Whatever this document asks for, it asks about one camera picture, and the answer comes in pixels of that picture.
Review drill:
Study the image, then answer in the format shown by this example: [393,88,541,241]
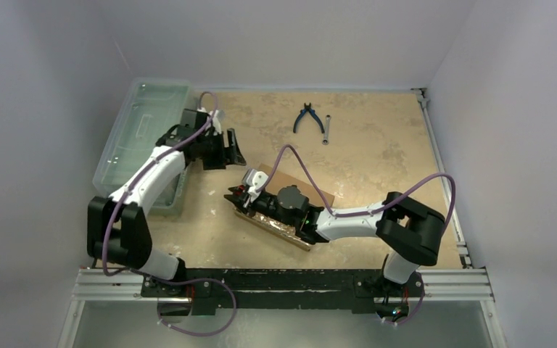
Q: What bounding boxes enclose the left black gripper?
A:
[196,128,244,170]

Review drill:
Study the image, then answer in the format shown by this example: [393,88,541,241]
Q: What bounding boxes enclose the brown cardboard express box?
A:
[234,165,334,251]

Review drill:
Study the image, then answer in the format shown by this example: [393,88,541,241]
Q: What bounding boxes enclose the red black utility knife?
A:
[223,186,249,209]

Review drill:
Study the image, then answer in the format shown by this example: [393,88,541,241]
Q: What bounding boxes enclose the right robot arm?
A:
[225,185,447,295]

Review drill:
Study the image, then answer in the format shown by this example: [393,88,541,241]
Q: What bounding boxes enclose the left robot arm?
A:
[86,108,247,297]

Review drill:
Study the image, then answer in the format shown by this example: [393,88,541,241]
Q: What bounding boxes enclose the small silver wrench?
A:
[322,115,331,145]

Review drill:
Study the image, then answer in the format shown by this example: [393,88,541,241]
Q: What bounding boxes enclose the clear plastic storage bin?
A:
[92,78,197,197]

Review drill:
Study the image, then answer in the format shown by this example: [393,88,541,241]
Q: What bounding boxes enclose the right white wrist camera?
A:
[242,168,268,194]

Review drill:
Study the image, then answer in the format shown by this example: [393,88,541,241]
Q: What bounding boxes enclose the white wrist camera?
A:
[197,107,226,135]
[242,168,268,194]

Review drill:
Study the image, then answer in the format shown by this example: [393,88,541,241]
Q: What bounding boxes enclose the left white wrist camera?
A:
[197,107,226,135]

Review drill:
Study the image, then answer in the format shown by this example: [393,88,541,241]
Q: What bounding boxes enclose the blue handled pliers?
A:
[292,101,326,134]

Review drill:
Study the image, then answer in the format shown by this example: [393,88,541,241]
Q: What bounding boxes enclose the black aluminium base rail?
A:
[72,268,493,318]

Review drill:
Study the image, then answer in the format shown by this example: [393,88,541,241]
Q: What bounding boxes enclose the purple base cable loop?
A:
[156,280,239,339]

